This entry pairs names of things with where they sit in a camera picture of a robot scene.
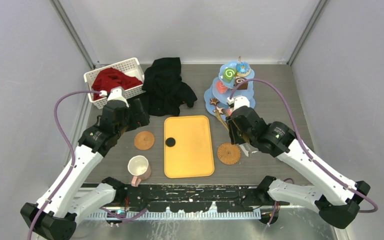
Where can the black cloth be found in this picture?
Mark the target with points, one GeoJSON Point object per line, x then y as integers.
{"type": "Point", "coordinates": [165, 88]}

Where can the chocolate swirl roll cake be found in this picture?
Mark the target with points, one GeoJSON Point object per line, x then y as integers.
{"type": "Point", "coordinates": [241, 83]}

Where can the red cloth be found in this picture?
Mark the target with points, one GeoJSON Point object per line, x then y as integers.
{"type": "Point", "coordinates": [111, 78]}

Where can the blue donut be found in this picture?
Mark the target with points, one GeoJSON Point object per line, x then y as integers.
{"type": "Point", "coordinates": [243, 69]}

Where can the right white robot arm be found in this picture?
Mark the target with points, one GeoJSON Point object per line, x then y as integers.
{"type": "Point", "coordinates": [333, 196]}

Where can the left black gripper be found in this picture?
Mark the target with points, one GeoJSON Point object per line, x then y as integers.
{"type": "Point", "coordinates": [138, 120]}

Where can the blue three-tier cake stand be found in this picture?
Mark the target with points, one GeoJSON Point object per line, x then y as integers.
{"type": "Point", "coordinates": [212, 92]}

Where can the pink mug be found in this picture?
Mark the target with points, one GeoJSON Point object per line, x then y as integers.
{"type": "Point", "coordinates": [139, 167]}

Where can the woven coaster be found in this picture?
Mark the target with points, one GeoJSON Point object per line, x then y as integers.
{"type": "Point", "coordinates": [144, 140]}
{"type": "Point", "coordinates": [228, 153]}

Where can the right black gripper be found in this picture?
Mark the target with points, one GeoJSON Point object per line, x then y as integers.
{"type": "Point", "coordinates": [235, 138]}

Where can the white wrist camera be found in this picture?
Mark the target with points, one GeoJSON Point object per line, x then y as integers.
{"type": "Point", "coordinates": [237, 102]}
{"type": "Point", "coordinates": [116, 98]}

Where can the yellow tray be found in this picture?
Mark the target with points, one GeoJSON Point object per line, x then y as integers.
{"type": "Point", "coordinates": [192, 155]}

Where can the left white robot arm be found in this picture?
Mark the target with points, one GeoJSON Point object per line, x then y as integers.
{"type": "Point", "coordinates": [56, 214]}

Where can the green roll cake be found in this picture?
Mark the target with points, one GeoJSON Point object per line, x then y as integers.
{"type": "Point", "coordinates": [229, 74]}

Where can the white plastic basket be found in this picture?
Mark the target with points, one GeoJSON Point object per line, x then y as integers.
{"type": "Point", "coordinates": [126, 74]}

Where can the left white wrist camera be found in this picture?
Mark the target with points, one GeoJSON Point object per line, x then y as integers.
{"type": "Point", "coordinates": [116, 98]}

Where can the pink swirl roll cake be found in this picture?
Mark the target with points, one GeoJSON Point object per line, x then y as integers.
{"type": "Point", "coordinates": [220, 87]}

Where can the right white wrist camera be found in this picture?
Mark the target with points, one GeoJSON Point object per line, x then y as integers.
{"type": "Point", "coordinates": [237, 102]}

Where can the black round cookie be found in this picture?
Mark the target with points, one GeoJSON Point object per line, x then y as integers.
{"type": "Point", "coordinates": [170, 142]}

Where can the brown star cookie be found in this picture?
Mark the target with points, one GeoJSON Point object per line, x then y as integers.
{"type": "Point", "coordinates": [220, 110]}
{"type": "Point", "coordinates": [214, 101]}

